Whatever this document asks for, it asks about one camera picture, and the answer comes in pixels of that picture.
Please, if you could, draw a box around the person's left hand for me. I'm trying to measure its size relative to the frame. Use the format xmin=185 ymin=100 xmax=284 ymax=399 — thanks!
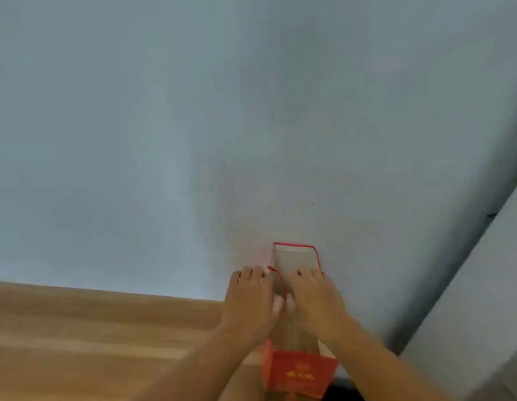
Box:
xmin=217 ymin=266 xmax=284 ymax=346

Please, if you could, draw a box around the person's right hand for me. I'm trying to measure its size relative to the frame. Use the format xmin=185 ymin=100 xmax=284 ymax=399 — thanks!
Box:
xmin=285 ymin=267 xmax=352 ymax=343

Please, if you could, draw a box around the person's left forearm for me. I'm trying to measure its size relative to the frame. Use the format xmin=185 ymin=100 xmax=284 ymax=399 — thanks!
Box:
xmin=135 ymin=326 xmax=261 ymax=401

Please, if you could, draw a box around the person's right forearm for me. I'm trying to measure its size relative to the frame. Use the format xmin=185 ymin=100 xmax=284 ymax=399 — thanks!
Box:
xmin=319 ymin=313 xmax=445 ymax=401

